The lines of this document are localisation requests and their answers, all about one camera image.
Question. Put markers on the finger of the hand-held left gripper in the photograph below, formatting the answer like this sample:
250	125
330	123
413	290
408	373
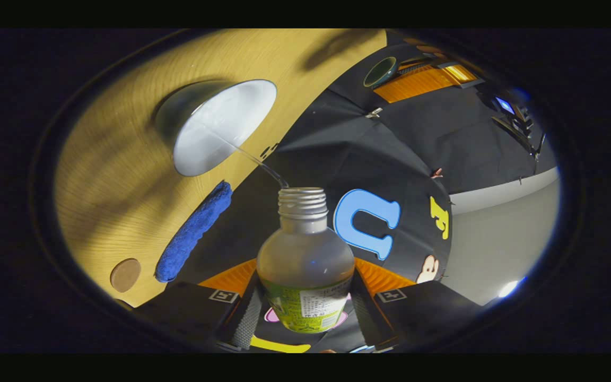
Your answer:
417	85
417	63

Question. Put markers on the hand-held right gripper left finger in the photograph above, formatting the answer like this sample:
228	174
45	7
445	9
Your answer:
246	318

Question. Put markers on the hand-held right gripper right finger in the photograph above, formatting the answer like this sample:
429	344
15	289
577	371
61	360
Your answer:
366	318

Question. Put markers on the silver water bottle green label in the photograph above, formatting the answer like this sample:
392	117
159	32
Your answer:
305	254

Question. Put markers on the round brown coaster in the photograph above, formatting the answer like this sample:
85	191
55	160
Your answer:
125	275

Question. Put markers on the white teacup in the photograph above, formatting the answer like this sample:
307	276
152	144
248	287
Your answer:
220	132

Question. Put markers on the silver clip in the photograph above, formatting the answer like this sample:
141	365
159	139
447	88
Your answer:
374	112

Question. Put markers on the red clip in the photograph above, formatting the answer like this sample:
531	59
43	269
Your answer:
437	173

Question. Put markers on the blue cloth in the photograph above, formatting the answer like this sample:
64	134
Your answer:
194	231

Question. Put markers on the black backdrop cloth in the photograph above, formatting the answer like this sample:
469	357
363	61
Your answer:
337	148

